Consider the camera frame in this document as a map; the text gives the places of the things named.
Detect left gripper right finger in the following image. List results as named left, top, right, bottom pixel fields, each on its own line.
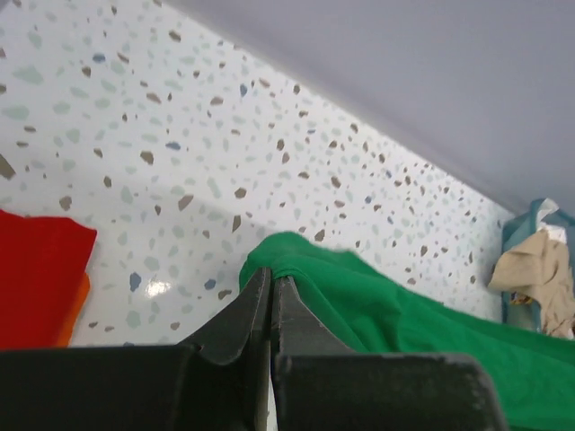
left=272, top=277, right=509, bottom=430

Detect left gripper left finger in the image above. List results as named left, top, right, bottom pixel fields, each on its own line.
left=1, top=268, right=272, bottom=430

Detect green polo shirt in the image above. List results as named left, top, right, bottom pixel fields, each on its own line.
left=239, top=232, right=574, bottom=430

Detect orange folded t shirt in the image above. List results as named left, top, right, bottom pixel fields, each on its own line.
left=55, top=273, right=91, bottom=347

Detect red folded t shirt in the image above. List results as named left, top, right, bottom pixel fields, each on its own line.
left=1, top=210, right=97, bottom=350

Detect beige crumpled shirt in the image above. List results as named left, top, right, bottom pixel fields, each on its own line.
left=488, top=231, right=574, bottom=340

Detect white crumpled shirt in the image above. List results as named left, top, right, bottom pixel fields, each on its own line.
left=535, top=198, right=567, bottom=244

